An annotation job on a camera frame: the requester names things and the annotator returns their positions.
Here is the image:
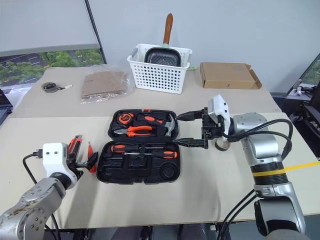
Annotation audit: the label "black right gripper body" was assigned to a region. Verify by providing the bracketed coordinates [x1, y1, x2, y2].
[200, 106, 224, 150]

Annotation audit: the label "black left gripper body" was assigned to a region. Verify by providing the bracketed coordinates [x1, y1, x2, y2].
[65, 149, 85, 181]

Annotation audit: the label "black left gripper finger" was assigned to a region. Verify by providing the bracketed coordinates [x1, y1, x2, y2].
[76, 151, 99, 173]
[66, 139, 83, 163]

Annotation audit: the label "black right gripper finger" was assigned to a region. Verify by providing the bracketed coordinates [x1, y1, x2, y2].
[175, 109, 205, 123]
[177, 137, 206, 150]

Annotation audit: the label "orange black utility knife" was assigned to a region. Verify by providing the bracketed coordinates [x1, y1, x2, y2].
[67, 134, 85, 162]

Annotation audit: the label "small orange screwdriver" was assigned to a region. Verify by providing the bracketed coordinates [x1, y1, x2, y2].
[86, 141, 98, 174]

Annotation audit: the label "dark tape roll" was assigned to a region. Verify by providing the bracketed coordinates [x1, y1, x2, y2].
[214, 138, 231, 152]

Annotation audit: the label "black plastic tool case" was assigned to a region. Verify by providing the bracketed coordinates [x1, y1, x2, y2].
[96, 108, 183, 185]

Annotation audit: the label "long orange black screwdriver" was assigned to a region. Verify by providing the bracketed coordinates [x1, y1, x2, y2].
[124, 149, 179, 161]

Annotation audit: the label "short orange black screwdriver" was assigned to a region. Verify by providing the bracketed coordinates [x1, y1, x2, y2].
[109, 143, 141, 154]

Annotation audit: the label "white perforated plastic basket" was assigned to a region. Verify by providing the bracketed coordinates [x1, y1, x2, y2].
[126, 43, 193, 95]

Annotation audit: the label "orange black tape measure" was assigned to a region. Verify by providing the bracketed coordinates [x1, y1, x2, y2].
[117, 112, 135, 125]

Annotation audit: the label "brown cardboard box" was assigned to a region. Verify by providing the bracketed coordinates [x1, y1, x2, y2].
[199, 61, 263, 90]

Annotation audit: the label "small tape measure reel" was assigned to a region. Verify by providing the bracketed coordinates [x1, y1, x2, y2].
[40, 81, 63, 94]

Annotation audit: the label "clear bag with brown paper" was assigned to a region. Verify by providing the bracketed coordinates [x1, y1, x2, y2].
[80, 63, 134, 106]

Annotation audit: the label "black furniture with equipment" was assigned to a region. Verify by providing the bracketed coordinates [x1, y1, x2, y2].
[271, 84, 320, 159]

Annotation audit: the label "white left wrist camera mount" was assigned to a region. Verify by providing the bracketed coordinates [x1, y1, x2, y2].
[41, 142, 79, 190]

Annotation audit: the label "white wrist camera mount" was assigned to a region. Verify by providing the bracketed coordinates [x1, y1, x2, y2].
[41, 142, 79, 190]
[207, 94, 232, 137]

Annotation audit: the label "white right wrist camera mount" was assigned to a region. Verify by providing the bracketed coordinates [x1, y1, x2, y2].
[207, 94, 232, 137]

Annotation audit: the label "claw hammer black orange handle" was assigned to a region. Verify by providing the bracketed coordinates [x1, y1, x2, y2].
[134, 113, 177, 138]

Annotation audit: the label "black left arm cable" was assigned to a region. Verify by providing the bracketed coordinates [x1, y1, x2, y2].
[22, 149, 45, 185]

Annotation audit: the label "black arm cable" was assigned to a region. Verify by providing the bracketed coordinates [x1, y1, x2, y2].
[22, 149, 45, 185]
[226, 118, 294, 161]

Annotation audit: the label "orange handled pliers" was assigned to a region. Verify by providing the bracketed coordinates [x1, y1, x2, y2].
[112, 125, 154, 138]

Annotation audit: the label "black pan brown handle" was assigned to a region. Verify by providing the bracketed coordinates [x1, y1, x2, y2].
[143, 12, 182, 68]

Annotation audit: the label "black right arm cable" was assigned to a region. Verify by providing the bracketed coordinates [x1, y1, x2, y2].
[226, 118, 294, 161]

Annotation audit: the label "black window frame post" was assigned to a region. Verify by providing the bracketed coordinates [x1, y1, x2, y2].
[84, 0, 109, 65]

